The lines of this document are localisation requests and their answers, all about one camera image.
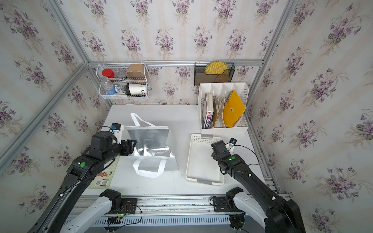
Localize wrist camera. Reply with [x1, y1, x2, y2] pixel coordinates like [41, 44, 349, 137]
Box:
[111, 123, 124, 144]
[226, 138, 237, 150]

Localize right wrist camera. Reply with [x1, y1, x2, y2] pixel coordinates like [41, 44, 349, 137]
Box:
[226, 138, 237, 150]

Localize purple white book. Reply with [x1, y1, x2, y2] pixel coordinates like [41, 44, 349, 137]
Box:
[202, 93, 214, 129]

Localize brown cardboard box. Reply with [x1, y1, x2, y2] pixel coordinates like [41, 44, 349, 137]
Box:
[126, 64, 146, 78]

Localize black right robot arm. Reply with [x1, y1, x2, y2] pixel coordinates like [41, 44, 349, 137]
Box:
[211, 140, 306, 233]

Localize black mesh wall holder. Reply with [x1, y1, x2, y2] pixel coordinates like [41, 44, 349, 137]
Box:
[194, 63, 236, 86]

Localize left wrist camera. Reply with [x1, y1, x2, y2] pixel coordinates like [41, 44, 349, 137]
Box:
[111, 123, 124, 144]

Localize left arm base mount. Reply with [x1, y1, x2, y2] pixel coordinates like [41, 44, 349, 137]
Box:
[100, 189, 138, 215]

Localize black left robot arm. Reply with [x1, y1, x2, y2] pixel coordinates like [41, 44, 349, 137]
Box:
[29, 131, 137, 233]

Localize aluminium rail frame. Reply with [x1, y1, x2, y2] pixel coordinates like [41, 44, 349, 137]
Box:
[58, 194, 295, 218]

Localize white plastic file organizer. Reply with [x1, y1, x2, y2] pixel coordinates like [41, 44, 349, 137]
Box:
[198, 83, 249, 135]

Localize yellow folder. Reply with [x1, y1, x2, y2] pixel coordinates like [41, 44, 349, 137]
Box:
[223, 90, 246, 128]

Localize white insulated delivery bag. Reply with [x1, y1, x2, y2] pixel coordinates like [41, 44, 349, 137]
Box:
[125, 113, 178, 178]

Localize white black cylinder can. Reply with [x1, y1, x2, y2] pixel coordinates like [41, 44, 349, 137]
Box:
[125, 83, 148, 96]

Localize white wire wall basket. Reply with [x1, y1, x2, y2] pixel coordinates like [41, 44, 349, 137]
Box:
[96, 63, 150, 99]

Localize green printed booklet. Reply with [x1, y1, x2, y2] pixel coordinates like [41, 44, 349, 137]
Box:
[88, 158, 119, 189]

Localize white perforated plastic tray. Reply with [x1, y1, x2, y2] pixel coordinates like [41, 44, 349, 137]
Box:
[186, 134, 224, 186]

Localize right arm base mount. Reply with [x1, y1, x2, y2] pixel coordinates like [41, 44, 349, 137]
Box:
[209, 186, 255, 215]

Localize beige papers in organizer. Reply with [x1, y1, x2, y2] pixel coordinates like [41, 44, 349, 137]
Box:
[212, 87, 226, 128]

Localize clear plastic bottle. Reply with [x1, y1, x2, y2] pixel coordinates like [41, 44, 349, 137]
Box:
[100, 76, 116, 96]

